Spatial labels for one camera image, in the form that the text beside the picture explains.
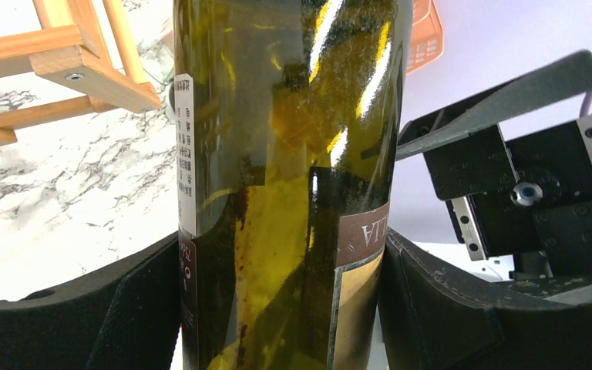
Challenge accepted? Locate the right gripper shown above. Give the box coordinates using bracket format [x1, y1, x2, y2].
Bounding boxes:
[395, 50, 592, 278]

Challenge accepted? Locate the wooden wine rack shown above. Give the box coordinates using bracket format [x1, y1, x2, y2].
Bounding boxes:
[0, 1, 161, 146]

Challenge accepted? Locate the peach plastic desk organizer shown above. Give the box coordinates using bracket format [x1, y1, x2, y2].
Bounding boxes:
[406, 0, 444, 74]

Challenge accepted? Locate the dark green top wine bottle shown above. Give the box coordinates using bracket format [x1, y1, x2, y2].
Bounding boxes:
[173, 1, 413, 369]

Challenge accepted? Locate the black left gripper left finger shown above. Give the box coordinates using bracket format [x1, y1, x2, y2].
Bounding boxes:
[0, 234, 180, 369]

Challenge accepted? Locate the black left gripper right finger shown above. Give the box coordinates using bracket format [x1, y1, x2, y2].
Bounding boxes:
[378, 230, 592, 369]

